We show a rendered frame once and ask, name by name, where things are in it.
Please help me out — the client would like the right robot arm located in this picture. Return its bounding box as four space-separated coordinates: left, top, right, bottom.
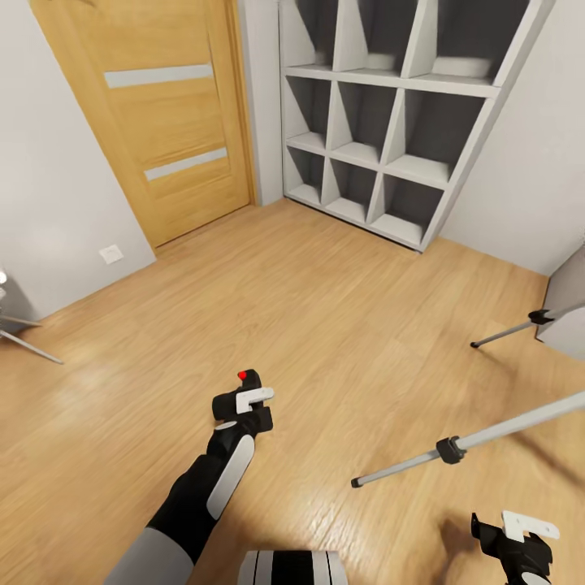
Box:
471 510 560 585

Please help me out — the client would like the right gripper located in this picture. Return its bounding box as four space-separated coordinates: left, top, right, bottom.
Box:
471 513 553 576

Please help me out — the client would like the digital camera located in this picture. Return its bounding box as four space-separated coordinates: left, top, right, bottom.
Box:
212 369 264 421

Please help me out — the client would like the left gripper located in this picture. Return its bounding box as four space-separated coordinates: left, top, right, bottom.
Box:
224 406 273 436

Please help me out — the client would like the camera tripod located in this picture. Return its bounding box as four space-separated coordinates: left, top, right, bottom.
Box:
351 297 585 488

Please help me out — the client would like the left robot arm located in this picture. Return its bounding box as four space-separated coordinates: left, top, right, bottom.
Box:
100 387 274 585

